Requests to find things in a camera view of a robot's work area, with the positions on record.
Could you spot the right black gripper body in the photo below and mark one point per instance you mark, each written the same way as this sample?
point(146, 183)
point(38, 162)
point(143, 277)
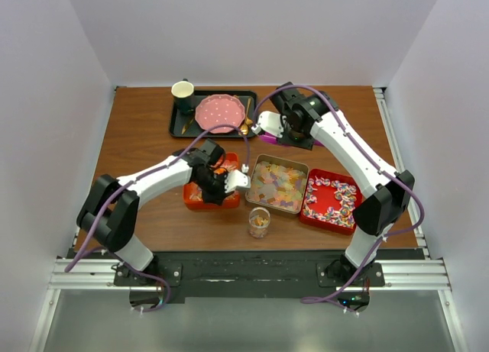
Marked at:
point(291, 137)

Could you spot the purple plastic scoop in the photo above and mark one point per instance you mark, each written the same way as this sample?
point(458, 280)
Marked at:
point(270, 139)

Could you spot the black serving tray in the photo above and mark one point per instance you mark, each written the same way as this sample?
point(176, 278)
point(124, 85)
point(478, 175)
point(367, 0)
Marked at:
point(178, 119)

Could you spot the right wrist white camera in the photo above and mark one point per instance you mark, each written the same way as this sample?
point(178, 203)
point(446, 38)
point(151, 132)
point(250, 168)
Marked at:
point(268, 122)

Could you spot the silver tin of gummies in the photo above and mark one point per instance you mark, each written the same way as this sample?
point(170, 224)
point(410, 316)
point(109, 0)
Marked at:
point(277, 184)

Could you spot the gold fork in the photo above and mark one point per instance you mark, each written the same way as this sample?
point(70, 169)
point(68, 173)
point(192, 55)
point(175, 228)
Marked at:
point(250, 117)

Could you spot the red box of lollipops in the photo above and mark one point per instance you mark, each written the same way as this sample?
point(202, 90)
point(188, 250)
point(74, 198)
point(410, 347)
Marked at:
point(329, 202)

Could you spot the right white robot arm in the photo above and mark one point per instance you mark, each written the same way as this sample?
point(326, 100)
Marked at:
point(386, 191)

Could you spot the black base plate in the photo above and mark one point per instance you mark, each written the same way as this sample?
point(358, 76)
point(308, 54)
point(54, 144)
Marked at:
point(289, 274)

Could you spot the dark green cup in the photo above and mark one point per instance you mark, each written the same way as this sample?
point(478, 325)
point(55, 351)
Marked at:
point(183, 93)

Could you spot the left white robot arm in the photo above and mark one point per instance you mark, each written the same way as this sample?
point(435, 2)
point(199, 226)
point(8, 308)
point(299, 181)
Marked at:
point(110, 211)

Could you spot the orange candy box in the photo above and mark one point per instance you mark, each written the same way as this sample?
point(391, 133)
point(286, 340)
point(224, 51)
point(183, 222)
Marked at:
point(192, 194)

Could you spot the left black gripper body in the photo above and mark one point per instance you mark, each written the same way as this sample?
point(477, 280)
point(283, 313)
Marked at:
point(212, 185)

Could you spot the clear glass jar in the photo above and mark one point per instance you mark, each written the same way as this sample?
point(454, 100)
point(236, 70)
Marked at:
point(258, 222)

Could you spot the pink polka dot plate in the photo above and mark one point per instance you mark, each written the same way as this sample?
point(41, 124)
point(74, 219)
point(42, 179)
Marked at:
point(220, 109)

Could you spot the gold spoon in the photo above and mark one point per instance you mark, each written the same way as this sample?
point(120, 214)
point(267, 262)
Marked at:
point(243, 129)

